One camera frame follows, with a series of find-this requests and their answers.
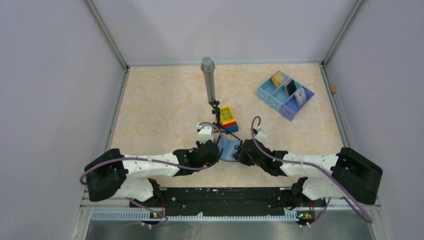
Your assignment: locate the dark blue card holder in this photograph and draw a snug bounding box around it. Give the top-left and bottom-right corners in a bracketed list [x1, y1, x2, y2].
[217, 136, 243, 162]

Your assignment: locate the gold credit card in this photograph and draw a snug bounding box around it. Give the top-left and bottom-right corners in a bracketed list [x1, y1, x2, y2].
[271, 71, 286, 88]

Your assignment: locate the silver credit card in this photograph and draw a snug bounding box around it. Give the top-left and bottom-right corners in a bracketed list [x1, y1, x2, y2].
[294, 87, 308, 108]

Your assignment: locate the light blue drawer left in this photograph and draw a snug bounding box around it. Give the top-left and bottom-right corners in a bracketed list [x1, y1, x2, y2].
[256, 70, 290, 103]

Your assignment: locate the aluminium frame front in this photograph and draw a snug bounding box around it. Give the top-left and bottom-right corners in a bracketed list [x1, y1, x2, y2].
[72, 194, 391, 240]

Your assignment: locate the grey microphone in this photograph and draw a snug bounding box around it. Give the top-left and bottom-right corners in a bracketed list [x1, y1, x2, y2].
[200, 57, 216, 104]

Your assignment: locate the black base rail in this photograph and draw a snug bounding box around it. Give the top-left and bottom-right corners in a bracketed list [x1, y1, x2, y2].
[142, 187, 326, 217]

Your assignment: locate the small wooden knob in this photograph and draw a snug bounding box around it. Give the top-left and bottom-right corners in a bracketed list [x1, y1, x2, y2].
[328, 83, 337, 95]

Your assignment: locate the purple drawer right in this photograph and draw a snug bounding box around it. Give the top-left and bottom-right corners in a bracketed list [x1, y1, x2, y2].
[279, 86, 315, 122]

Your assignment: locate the light blue drawer middle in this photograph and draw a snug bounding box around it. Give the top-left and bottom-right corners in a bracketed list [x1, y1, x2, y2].
[267, 78, 302, 112]

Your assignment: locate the black credit card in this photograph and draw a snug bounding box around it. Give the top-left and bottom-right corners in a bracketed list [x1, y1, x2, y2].
[284, 79, 297, 97]

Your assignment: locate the white cable duct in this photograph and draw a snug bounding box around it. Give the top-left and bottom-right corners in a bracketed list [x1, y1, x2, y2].
[91, 210, 299, 222]

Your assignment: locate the yellow red blue toy block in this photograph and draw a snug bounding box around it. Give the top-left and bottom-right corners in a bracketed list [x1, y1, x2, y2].
[220, 105, 239, 133]

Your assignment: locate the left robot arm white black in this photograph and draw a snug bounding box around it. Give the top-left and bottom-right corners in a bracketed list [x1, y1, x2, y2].
[80, 140, 222, 207]

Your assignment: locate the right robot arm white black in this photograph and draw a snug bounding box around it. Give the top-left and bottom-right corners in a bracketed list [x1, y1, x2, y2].
[234, 139, 383, 206]

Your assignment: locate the light blue drawer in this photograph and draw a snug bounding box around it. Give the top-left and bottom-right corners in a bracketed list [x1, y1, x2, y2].
[267, 78, 302, 112]
[256, 70, 290, 103]

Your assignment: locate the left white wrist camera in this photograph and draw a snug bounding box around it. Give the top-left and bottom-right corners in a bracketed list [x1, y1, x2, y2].
[197, 123, 214, 144]

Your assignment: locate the black tripod stand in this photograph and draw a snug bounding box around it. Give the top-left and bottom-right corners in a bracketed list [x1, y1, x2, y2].
[209, 100, 240, 140]

